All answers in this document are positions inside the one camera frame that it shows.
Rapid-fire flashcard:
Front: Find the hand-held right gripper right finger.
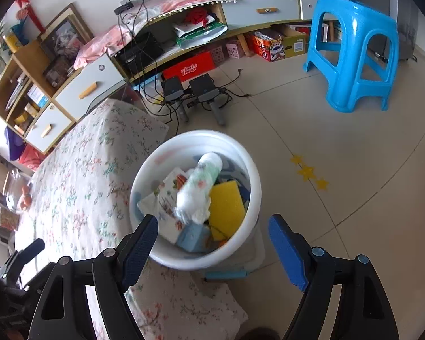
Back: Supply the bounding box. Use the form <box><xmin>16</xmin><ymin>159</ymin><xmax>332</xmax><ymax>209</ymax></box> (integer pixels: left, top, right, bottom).
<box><xmin>268</xmin><ymin>214</ymin><xmax>400</xmax><ymax>340</ymax></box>

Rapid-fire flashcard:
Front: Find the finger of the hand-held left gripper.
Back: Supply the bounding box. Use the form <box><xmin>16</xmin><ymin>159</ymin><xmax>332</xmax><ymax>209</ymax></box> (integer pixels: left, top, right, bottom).
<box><xmin>6</xmin><ymin>238</ymin><xmax>46</xmax><ymax>270</ymax></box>

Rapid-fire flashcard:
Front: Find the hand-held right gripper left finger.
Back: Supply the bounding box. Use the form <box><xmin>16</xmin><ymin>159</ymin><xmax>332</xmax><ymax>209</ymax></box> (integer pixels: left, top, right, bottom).
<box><xmin>27</xmin><ymin>214</ymin><xmax>159</xmax><ymax>340</ymax></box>

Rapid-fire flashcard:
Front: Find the white printed paper wrapper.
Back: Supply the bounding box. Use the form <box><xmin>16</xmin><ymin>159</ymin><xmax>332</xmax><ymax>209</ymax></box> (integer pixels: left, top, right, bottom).
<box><xmin>138</xmin><ymin>166</ymin><xmax>199</xmax><ymax>245</ymax></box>

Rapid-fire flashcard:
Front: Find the light blue small box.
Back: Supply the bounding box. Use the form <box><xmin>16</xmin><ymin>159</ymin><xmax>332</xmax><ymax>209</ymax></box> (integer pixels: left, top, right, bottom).
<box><xmin>176</xmin><ymin>224</ymin><xmax>213</xmax><ymax>253</ymax></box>

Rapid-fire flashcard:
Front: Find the white plastic basin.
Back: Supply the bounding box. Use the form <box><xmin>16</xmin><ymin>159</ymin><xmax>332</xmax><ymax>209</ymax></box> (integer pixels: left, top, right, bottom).
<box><xmin>129</xmin><ymin>130</ymin><xmax>262</xmax><ymax>270</ymax></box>

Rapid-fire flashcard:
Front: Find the white tissue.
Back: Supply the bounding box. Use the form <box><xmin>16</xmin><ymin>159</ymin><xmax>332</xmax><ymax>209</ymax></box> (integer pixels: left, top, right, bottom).
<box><xmin>188</xmin><ymin>203</ymin><xmax>211</xmax><ymax>224</ymax></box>

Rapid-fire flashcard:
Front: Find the yellow snack packet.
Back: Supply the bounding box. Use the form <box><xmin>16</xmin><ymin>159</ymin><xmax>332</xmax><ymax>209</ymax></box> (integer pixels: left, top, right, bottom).
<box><xmin>208</xmin><ymin>180</ymin><xmax>247</xmax><ymax>239</ymax></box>

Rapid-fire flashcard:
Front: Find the white plastic bottle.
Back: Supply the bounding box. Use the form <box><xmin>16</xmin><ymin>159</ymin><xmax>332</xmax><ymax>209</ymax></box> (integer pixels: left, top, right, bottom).
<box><xmin>175</xmin><ymin>152</ymin><xmax>223</xmax><ymax>220</ymax></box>

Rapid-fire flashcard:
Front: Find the clear storage box blue latch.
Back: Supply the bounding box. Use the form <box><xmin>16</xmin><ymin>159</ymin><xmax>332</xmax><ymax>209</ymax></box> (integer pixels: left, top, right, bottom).
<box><xmin>198</xmin><ymin>227</ymin><xmax>266</xmax><ymax>280</ymax></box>

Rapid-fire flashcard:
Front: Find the glass jar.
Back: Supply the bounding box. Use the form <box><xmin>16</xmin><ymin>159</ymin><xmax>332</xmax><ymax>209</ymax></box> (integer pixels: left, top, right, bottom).
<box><xmin>2</xmin><ymin>168</ymin><xmax>34</xmax><ymax>215</ymax></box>

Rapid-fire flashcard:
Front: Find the wooden cabinet with drawers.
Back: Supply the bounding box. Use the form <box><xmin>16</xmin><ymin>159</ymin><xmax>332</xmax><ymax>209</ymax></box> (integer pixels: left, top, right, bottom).
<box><xmin>0</xmin><ymin>0</ymin><xmax>341</xmax><ymax>156</ymax></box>

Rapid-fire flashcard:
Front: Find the red cardboard box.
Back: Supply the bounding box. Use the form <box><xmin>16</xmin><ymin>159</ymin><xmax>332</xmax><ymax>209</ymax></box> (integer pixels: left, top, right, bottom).
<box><xmin>162</xmin><ymin>51</ymin><xmax>216</xmax><ymax>80</ymax></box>

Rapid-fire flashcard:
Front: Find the black box on shelf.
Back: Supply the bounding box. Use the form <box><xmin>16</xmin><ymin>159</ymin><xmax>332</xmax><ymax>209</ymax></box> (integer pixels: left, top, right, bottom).
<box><xmin>115</xmin><ymin>31</ymin><xmax>165</xmax><ymax>73</ymax></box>

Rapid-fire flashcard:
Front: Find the printed cardboard box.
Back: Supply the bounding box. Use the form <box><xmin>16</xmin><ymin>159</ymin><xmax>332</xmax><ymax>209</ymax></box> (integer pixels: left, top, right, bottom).
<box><xmin>248</xmin><ymin>25</ymin><xmax>310</xmax><ymax>62</ymax></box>

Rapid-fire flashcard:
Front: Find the pink floral cloth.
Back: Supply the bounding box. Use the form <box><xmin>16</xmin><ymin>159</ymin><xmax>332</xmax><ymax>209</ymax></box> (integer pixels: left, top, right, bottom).
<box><xmin>73</xmin><ymin>0</ymin><xmax>236</xmax><ymax>69</ymax></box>

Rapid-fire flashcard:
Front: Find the pink patterned basket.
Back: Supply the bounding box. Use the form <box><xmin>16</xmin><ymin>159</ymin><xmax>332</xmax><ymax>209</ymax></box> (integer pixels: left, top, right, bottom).
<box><xmin>211</xmin><ymin>44</ymin><xmax>228</xmax><ymax>63</ymax></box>
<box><xmin>227</xmin><ymin>39</ymin><xmax>247</xmax><ymax>60</ymax></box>

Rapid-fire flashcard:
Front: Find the green white bag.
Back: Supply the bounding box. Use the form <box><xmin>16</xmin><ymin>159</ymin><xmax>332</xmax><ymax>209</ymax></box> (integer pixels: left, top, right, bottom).
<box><xmin>173</xmin><ymin>21</ymin><xmax>229</xmax><ymax>49</ymax></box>

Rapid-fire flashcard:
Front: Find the red fabric item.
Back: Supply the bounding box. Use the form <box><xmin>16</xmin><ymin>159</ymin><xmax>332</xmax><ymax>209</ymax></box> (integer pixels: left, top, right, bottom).
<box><xmin>183</xmin><ymin>9</ymin><xmax>209</xmax><ymax>26</ymax></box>

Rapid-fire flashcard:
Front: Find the red paper decoration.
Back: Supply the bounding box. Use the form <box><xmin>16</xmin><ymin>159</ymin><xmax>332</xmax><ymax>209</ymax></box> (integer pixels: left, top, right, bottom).
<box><xmin>16</xmin><ymin>0</ymin><xmax>45</xmax><ymax>33</ymax></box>

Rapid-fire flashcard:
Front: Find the blue plastic stool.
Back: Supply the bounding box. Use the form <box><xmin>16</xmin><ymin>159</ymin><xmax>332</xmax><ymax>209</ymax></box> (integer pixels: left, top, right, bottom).
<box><xmin>302</xmin><ymin>0</ymin><xmax>400</xmax><ymax>114</ymax></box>

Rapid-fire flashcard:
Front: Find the spare gripper with grey handle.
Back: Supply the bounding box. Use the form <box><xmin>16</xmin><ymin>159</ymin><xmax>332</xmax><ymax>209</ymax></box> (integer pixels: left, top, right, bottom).
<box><xmin>162</xmin><ymin>77</ymin><xmax>190</xmax><ymax>123</ymax></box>
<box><xmin>189</xmin><ymin>74</ymin><xmax>231</xmax><ymax>126</ymax></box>

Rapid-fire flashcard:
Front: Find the wooden picture frame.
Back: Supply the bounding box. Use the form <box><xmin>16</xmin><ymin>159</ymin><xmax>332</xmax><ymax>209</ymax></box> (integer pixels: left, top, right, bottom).
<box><xmin>39</xmin><ymin>3</ymin><xmax>94</xmax><ymax>61</ymax></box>

